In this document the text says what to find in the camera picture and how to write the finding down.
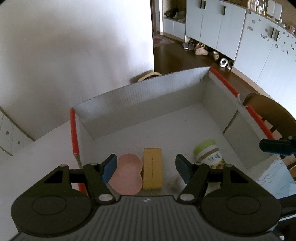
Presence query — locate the green-lid jar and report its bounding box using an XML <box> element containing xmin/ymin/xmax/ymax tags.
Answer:
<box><xmin>193</xmin><ymin>140</ymin><xmax>226</xmax><ymax>169</ymax></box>

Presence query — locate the pink heart dish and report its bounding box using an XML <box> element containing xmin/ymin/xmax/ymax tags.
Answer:
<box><xmin>108</xmin><ymin>154</ymin><xmax>142</xmax><ymax>195</ymax></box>

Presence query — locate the yellow small box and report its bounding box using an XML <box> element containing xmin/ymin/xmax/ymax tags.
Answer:
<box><xmin>142</xmin><ymin>148</ymin><xmax>163</xmax><ymax>190</ymax></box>

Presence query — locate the dark wooden chair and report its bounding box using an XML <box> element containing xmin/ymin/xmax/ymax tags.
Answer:
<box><xmin>242</xmin><ymin>93</ymin><xmax>296</xmax><ymax>181</ymax></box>

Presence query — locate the red cardboard box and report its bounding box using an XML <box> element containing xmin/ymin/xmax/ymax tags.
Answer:
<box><xmin>70</xmin><ymin>67</ymin><xmax>271</xmax><ymax>195</ymax></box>

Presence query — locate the white drawer cabinet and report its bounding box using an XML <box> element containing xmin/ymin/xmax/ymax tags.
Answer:
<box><xmin>0</xmin><ymin>108</ymin><xmax>34</xmax><ymax>163</ymax></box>

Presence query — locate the pink white sneaker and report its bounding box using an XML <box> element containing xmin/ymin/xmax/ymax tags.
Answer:
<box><xmin>195</xmin><ymin>42</ymin><xmax>209</xmax><ymax>55</ymax></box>

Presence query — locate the red door mat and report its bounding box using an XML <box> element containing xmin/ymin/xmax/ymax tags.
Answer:
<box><xmin>152</xmin><ymin>33</ymin><xmax>175</xmax><ymax>48</ymax></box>

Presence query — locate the white wall cabinet unit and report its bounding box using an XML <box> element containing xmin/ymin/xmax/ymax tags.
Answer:
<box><xmin>159</xmin><ymin>1</ymin><xmax>295</xmax><ymax>113</ymax></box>

